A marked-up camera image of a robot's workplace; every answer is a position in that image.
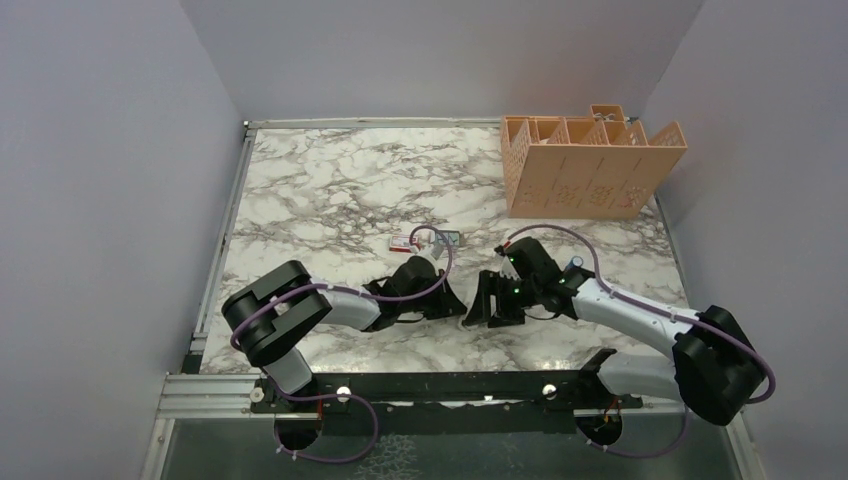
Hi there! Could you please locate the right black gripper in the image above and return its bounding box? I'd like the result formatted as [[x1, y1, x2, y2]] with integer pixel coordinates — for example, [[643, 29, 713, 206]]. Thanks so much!
[[465, 268, 540, 327]]

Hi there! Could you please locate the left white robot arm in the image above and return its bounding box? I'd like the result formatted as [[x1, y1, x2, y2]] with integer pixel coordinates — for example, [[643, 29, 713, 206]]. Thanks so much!
[[221, 255, 467, 411]]

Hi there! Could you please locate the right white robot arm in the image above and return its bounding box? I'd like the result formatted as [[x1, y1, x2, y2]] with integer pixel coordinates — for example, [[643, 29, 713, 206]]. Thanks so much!
[[462, 237, 767, 426]]

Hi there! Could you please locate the grey teal staple box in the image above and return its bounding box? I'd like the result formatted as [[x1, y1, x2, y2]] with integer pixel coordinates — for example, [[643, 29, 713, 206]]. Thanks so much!
[[433, 230, 462, 248]]

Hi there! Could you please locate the red white staple box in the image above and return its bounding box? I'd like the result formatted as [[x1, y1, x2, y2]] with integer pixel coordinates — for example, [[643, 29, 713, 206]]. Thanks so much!
[[388, 235, 415, 253]]

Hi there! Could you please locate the orange desk organizer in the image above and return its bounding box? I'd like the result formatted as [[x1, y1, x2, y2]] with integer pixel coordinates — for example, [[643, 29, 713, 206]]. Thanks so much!
[[500, 104, 688, 220]]

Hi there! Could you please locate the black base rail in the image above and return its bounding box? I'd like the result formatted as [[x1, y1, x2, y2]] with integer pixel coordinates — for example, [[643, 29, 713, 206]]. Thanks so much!
[[249, 370, 642, 436]]

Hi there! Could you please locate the aluminium table frame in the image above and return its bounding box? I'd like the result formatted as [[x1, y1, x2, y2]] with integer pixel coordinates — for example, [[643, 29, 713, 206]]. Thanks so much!
[[144, 119, 762, 479]]

